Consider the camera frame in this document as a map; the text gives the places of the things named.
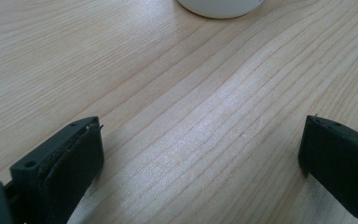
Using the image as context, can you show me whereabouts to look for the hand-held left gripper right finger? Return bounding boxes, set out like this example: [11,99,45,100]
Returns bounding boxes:
[297,114,358,224]

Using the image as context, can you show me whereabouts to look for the white round bowl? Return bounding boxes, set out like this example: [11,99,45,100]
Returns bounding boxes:
[176,0,266,20]

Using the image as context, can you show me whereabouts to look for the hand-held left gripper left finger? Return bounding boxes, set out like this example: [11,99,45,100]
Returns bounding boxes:
[9,116,105,224]

